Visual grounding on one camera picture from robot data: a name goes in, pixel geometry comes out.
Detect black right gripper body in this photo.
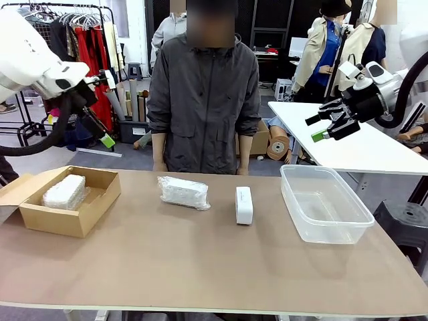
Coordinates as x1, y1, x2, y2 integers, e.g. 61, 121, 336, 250
344, 87, 389, 124

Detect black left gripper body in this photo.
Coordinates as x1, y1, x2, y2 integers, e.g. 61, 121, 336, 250
70, 80, 103, 132

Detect bubble-wrapped clock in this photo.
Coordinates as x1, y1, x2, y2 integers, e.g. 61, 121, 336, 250
41, 173, 87, 211
157, 176, 211, 211

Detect white unwrapped digital clock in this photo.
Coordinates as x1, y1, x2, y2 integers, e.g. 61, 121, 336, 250
235, 186, 254, 225

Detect person's right forearm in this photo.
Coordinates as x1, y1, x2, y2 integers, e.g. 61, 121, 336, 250
152, 132, 168, 165

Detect person's left forearm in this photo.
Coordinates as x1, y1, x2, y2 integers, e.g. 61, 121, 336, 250
237, 134, 252, 170

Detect white bar on floor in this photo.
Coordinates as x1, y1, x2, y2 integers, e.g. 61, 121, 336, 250
76, 147, 124, 158

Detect dark bin of rolls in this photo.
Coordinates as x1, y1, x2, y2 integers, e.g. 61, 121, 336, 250
118, 119, 152, 144

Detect white side table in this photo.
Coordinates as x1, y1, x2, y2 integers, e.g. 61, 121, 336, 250
267, 100, 428, 177

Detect dark blue fabric pile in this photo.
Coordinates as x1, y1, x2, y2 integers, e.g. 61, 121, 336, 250
49, 115, 100, 152

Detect slanted grey paper roll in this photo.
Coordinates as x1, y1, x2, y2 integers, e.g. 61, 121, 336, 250
104, 89, 126, 122

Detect child mannequin in grey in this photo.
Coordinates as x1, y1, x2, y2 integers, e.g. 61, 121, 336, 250
133, 130, 153, 150

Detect tan cardboard tube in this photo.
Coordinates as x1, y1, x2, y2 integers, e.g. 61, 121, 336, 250
115, 82, 130, 118

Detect red hanging dress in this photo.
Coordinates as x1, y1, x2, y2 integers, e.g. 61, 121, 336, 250
74, 26, 114, 133

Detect tall grey paper roll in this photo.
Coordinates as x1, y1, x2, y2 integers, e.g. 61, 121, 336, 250
129, 78, 139, 123

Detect black tripod stand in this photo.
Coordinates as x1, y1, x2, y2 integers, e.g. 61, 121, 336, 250
324, 25, 354, 104

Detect white computer case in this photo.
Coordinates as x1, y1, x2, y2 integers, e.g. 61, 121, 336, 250
274, 78, 294, 102

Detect mannequin lying under table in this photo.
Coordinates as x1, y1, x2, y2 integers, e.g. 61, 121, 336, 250
260, 116, 317, 165

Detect bare mannequin legs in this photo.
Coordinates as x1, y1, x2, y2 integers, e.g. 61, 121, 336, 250
396, 110, 428, 154

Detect grey plastic stool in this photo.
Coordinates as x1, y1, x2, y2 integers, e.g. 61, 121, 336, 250
128, 62, 144, 82

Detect cream hanging garment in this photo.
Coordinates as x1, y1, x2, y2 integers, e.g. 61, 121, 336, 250
102, 21, 122, 83

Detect black hanging garment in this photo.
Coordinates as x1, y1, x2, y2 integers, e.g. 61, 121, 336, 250
49, 19, 80, 64

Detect mannequin in beige coat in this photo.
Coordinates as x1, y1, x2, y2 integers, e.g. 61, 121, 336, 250
291, 0, 352, 103

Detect big brown paper roll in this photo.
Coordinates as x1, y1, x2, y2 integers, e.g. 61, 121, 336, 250
266, 133, 291, 162

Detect mannequin in cream vest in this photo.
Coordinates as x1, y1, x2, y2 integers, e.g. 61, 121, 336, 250
347, 0, 389, 71

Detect black metal clothes rack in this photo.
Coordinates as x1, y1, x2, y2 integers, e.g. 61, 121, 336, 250
0, 2, 116, 148

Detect white box on shelf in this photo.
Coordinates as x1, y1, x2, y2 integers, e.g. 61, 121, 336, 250
289, 36, 308, 58

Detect checked hanging garment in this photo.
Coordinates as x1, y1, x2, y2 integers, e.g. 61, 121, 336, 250
33, 21, 54, 63

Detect closed brown cardboard box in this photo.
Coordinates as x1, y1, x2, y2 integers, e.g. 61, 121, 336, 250
235, 119, 271, 157

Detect open brown cardboard box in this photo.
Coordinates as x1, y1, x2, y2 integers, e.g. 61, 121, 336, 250
0, 165, 122, 239

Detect figure in grey hoodie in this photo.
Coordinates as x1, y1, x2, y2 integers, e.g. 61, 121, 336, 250
150, 0, 188, 78

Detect person in grey jacket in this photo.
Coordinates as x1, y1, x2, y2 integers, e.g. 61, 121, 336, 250
146, 0, 262, 175

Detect person in black clothes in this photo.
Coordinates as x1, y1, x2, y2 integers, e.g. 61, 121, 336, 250
0, 155, 20, 187

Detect clear plastic container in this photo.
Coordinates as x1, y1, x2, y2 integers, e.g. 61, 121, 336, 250
280, 164, 375, 245

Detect black plastic stool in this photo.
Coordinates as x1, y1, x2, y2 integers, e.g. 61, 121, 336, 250
372, 199, 428, 268

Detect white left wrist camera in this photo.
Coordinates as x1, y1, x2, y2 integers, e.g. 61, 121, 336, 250
98, 69, 116, 90

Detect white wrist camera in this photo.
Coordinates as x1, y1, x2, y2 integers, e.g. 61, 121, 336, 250
98, 69, 116, 90
337, 61, 364, 90

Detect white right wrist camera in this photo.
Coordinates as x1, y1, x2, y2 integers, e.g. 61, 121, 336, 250
337, 61, 364, 90

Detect black right arm hose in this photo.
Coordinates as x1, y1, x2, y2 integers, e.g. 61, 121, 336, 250
384, 49, 428, 128

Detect black arm hose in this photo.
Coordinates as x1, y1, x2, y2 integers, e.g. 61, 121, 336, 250
384, 49, 428, 128
0, 93, 73, 157

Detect black left arm hose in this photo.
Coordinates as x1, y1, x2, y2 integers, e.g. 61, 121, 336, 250
0, 93, 73, 157

